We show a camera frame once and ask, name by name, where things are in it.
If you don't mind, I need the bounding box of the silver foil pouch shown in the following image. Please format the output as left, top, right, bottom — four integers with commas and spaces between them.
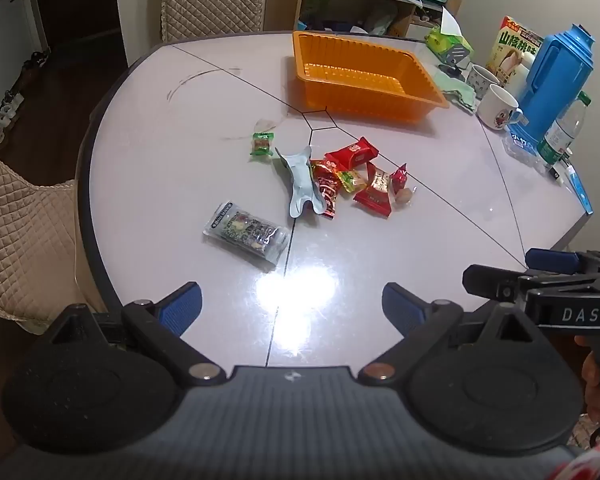
275, 146, 326, 218

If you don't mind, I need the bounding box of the yellow white carton box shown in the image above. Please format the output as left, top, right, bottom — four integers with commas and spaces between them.
485, 16, 546, 88

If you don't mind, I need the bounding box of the large red snack packet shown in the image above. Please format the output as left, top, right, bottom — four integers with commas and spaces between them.
324, 136, 380, 171

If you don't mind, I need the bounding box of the red white snack packet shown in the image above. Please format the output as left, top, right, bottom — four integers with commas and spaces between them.
352, 162, 393, 218

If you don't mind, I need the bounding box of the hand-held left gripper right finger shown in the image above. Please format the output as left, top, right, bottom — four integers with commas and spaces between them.
358, 282, 547, 388

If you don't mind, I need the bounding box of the white cartoon mug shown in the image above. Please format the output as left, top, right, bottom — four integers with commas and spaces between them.
476, 83, 523, 132

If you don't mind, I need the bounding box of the row of shoes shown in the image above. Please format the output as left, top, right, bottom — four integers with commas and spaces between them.
0, 50, 51, 147

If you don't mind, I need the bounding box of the black seaweed snack packet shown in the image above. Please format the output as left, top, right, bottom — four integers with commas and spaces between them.
203, 201, 291, 266

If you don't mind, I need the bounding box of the blue white tube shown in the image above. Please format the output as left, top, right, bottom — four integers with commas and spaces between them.
550, 152, 593, 216

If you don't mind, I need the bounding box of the white cabinet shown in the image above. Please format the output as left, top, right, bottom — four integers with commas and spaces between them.
0, 0, 51, 141

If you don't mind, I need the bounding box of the blue thermos jug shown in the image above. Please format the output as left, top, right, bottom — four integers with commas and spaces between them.
515, 24, 595, 143

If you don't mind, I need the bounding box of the clear blue plastic packet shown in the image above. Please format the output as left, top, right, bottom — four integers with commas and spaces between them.
502, 130, 551, 168

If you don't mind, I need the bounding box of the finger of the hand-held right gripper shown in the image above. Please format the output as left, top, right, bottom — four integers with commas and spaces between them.
462, 264, 536, 304
525, 248, 600, 277

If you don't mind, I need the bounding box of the green cloth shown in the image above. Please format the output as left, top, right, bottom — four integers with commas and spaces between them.
437, 74, 478, 113

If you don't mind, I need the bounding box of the small red snack packet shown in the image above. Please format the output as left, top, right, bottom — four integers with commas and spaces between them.
389, 163, 409, 196

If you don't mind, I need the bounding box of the small green snack packet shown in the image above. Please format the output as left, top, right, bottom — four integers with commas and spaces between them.
250, 131, 275, 159

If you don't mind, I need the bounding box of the yellow green snack packet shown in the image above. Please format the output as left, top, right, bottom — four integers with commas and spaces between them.
336, 169, 370, 194

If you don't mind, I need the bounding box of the red patterned snack packet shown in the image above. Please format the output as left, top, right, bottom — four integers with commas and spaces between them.
310, 159, 343, 220

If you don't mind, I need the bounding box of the white patterned mug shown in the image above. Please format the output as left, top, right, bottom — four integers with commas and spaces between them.
466, 64, 501, 100

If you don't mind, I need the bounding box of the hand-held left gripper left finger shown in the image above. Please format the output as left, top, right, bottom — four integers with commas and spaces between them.
45, 281, 229, 388

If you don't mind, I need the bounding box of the orange plastic tray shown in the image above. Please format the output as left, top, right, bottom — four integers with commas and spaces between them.
286, 31, 450, 122

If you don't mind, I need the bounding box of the green tissue pack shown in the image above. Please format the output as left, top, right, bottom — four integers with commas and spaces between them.
425, 6, 473, 56

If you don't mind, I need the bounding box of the clear water bottle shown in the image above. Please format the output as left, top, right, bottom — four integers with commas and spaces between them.
536, 91, 592, 166

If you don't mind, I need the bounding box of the grey phone stand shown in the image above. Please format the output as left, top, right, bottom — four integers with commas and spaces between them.
439, 42, 473, 78

